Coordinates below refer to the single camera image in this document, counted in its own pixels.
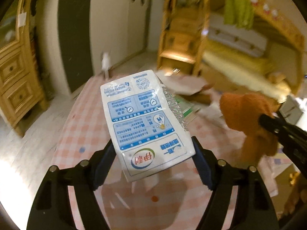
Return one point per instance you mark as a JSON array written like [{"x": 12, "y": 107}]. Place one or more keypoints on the small white brown bottle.
[{"x": 105, "y": 63}]

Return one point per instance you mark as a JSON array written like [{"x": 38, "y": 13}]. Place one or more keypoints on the brown plush toy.
[{"x": 275, "y": 79}]

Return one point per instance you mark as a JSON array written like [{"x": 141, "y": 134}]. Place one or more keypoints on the orange plush toy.
[{"x": 242, "y": 112}]

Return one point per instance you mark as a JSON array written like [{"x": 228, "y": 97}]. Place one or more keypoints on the green puffer jacket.
[{"x": 238, "y": 7}]

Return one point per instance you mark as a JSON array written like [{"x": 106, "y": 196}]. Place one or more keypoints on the white wardrobe with round holes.
[{"x": 120, "y": 16}]

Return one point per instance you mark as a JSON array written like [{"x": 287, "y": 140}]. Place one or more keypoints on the white plastic package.
[{"x": 184, "y": 83}]

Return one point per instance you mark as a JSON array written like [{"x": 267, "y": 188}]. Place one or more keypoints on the dark wardrobe panel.
[{"x": 74, "y": 33}]

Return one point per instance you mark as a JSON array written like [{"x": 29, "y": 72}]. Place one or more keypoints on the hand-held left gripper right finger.
[{"x": 204, "y": 166}]

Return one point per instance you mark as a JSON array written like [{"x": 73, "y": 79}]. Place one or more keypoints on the wooden cabinet with drawers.
[{"x": 16, "y": 71}]

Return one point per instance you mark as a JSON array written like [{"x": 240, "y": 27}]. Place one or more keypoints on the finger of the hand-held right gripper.
[{"x": 285, "y": 131}]

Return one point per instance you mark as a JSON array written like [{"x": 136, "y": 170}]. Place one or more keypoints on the white hanging tag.
[{"x": 22, "y": 19}]

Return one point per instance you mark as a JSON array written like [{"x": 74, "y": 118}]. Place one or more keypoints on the pink checkered tablecloth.
[{"x": 79, "y": 129}]

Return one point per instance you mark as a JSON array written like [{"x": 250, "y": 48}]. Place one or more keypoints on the yellow bedding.
[{"x": 242, "y": 62}]

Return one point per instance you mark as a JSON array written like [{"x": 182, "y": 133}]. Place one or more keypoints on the wooden bunk bed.
[{"x": 268, "y": 16}]

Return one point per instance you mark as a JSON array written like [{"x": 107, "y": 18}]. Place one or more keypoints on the white blue milk carton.
[{"x": 141, "y": 122}]

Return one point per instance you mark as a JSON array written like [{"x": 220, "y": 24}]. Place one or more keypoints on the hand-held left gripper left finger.
[{"x": 100, "y": 170}]

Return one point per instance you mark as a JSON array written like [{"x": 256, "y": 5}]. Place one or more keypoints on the wooden stair drawers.
[{"x": 182, "y": 33}]

